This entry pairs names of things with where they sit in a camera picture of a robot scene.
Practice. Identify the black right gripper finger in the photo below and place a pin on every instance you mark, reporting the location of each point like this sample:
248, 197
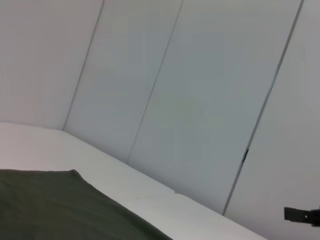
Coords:
297, 215

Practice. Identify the dark green FREE! t-shirt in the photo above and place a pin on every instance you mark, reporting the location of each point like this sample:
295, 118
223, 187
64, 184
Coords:
50, 207

